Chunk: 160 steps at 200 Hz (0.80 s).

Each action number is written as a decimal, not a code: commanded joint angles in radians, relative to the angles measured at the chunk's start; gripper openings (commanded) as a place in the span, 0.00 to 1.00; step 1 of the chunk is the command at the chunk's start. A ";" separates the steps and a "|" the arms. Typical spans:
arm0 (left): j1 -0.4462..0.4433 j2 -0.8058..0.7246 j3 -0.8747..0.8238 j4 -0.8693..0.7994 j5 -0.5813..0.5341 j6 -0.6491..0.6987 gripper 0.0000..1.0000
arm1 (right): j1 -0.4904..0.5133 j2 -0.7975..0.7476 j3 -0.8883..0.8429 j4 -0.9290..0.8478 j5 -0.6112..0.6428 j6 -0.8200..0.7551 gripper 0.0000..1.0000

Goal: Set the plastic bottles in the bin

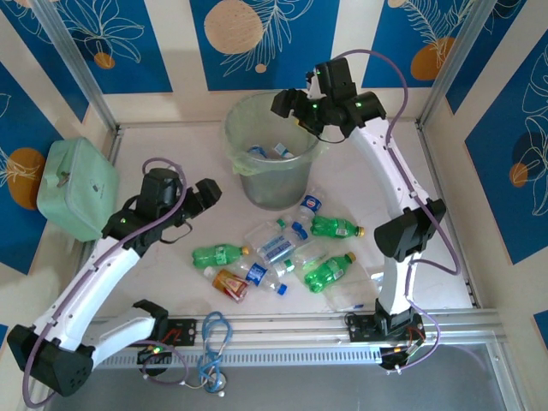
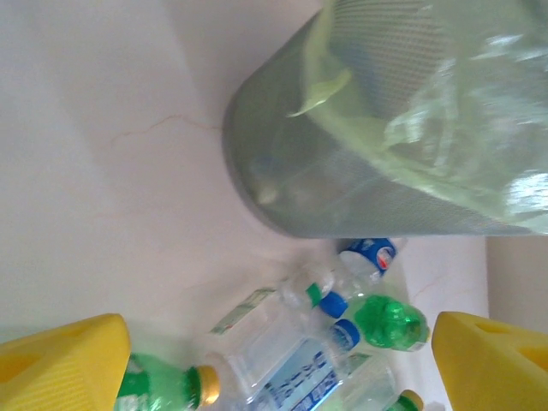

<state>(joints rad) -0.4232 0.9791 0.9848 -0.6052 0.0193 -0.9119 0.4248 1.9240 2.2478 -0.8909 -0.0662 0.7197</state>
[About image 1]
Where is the grey slotted cable duct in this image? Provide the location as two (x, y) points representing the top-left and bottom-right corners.
(93, 346), (384, 370)

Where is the pale green bin liner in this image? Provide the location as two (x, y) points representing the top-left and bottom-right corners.
(220, 91), (331, 176)

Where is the blue stethoscope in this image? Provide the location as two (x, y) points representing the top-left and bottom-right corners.
(195, 311), (235, 397)

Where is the green bottle yellow cap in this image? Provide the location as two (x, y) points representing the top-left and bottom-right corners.
(191, 243), (250, 270)
(310, 215), (366, 239)
(303, 251), (357, 295)

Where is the aluminium side rail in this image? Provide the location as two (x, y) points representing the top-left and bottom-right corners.
(417, 122), (485, 309)

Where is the clear Pepsi label bottle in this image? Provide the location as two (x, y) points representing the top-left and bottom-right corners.
(297, 186), (329, 223)

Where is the aluminium mounting rail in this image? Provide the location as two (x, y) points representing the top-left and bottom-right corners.
(38, 310), (504, 350)

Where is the silver foil pouch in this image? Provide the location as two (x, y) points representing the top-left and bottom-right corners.
(366, 265), (386, 296)

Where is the clear bottle blue cap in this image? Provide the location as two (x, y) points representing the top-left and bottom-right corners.
(256, 222), (310, 265)

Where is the aluminium frame post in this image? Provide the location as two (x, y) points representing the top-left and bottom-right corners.
(417, 0), (500, 129)
(32, 0), (119, 132)

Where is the mint green zip case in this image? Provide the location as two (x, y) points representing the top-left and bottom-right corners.
(36, 136), (121, 243)

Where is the orange label bottle white cap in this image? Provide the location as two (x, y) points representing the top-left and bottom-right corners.
(202, 265), (252, 304)

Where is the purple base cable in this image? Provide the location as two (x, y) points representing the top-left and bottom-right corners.
(140, 340), (190, 386)
(378, 314), (442, 377)

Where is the grey round waste bin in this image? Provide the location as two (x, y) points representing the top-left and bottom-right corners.
(225, 92), (325, 211)

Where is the clear bottle round blue label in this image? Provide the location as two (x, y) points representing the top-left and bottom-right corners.
(237, 259), (289, 296)

